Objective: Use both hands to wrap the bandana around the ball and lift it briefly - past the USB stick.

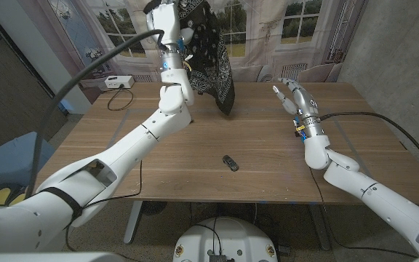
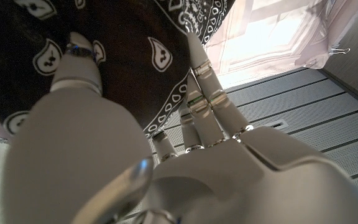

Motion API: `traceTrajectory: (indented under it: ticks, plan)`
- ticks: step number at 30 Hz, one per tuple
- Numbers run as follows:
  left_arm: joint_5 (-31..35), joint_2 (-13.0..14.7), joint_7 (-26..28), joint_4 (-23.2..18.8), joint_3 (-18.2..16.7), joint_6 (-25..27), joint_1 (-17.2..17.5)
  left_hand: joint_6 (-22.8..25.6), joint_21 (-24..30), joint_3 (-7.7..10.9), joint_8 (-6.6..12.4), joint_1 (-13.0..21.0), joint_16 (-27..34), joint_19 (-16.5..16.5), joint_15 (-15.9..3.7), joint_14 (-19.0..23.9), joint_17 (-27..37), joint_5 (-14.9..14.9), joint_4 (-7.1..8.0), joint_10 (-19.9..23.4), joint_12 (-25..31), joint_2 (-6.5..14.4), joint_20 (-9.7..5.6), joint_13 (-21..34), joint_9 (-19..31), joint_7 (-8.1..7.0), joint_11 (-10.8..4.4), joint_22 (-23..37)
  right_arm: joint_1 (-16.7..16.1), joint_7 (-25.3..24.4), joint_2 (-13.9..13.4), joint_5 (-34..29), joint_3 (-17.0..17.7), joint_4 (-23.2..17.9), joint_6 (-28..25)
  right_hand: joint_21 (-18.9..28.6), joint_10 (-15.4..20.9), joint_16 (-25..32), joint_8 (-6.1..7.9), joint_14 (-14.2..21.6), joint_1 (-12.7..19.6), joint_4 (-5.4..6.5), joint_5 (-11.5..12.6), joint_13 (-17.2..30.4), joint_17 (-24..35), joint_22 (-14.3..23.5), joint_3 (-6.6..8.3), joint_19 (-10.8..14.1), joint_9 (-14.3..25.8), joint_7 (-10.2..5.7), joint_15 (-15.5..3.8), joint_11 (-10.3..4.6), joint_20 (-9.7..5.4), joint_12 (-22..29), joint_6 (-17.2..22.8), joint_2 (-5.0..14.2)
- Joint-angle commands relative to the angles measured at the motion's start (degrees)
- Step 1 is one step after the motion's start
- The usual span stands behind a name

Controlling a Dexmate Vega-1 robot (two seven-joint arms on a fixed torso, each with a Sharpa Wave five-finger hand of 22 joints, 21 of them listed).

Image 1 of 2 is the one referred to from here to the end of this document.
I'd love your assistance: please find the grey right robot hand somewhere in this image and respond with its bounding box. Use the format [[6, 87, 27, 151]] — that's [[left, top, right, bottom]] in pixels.
[[272, 77, 327, 138]]

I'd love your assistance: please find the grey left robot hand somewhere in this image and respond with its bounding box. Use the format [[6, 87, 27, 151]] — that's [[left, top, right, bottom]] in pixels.
[[145, 0, 195, 72]]

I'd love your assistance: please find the black paisley bandana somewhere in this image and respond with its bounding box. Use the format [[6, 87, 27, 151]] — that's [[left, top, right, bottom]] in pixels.
[[175, 0, 236, 116]]

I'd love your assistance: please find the small black remote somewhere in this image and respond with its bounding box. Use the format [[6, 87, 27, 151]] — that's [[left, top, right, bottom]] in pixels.
[[221, 154, 240, 172]]

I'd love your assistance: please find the white power box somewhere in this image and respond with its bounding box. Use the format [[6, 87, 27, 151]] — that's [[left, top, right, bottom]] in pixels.
[[104, 75, 135, 90]]

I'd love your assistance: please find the printed window backdrop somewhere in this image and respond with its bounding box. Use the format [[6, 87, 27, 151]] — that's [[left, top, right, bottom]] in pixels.
[[47, 0, 369, 84]]

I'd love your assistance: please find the grey table leg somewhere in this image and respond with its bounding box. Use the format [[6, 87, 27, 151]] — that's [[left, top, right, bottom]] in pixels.
[[309, 204, 331, 251]]

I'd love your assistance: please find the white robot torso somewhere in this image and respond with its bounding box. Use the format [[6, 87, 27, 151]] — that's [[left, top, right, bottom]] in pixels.
[[172, 216, 279, 262]]

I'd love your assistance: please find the black round floor object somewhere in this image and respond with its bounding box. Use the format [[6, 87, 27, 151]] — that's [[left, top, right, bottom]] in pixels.
[[140, 201, 168, 215]]

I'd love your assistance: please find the white table leg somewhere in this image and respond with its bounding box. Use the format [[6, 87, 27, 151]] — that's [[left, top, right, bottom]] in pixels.
[[123, 200, 143, 245]]

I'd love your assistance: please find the yellow black floor object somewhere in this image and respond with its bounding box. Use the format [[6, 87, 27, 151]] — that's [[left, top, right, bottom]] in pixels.
[[0, 186, 28, 208]]

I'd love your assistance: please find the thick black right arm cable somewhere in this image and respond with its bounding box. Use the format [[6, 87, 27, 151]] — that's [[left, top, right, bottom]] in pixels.
[[319, 111, 419, 178]]

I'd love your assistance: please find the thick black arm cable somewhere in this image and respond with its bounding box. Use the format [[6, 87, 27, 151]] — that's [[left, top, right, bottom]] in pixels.
[[319, 111, 419, 178], [27, 28, 167, 199]]

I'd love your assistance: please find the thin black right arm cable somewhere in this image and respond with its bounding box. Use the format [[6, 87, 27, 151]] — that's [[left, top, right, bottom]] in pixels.
[[308, 167, 419, 259]]

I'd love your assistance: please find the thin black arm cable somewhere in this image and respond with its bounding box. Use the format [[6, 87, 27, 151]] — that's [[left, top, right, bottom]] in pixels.
[[308, 167, 419, 259], [65, 159, 144, 253]]

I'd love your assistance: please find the black power box cable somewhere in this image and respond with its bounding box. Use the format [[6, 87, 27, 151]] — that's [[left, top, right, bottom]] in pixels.
[[106, 87, 135, 112]]

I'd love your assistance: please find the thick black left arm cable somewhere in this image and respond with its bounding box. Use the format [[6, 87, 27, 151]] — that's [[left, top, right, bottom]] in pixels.
[[27, 28, 167, 199]]

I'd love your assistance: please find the black torso cable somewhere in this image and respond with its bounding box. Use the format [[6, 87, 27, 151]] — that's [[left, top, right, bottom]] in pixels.
[[194, 216, 223, 255]]

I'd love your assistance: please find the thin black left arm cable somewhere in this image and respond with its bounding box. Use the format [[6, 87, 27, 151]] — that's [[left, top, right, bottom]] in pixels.
[[65, 159, 144, 253]]

